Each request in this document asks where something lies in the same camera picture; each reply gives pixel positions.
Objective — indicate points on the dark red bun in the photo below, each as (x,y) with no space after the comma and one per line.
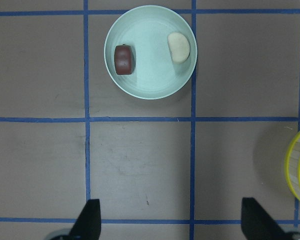
(124,62)

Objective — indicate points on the mint green round plate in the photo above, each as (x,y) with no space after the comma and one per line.
(154,74)

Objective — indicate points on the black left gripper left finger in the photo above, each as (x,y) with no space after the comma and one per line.
(88,224)

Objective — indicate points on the white half-round bun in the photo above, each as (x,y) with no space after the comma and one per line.
(179,47)

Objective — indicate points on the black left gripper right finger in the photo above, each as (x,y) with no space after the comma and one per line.
(257,224)

